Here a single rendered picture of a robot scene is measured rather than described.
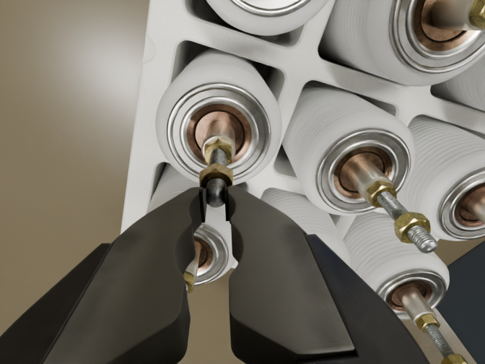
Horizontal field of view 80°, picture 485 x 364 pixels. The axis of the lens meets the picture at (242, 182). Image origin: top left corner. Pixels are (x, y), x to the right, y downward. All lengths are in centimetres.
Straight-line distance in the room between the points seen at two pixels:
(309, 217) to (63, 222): 47
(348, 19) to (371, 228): 23
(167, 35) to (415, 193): 26
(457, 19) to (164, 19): 20
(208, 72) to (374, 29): 11
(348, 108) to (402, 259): 17
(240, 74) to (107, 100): 32
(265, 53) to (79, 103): 33
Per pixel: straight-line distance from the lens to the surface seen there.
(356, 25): 25
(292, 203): 32
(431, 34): 24
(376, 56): 24
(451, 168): 30
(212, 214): 26
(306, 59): 29
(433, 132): 35
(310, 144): 24
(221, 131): 19
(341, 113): 25
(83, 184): 58
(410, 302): 36
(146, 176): 32
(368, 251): 36
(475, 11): 22
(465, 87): 34
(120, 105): 50
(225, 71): 21
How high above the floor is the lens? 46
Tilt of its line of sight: 61 degrees down
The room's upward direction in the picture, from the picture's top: 174 degrees clockwise
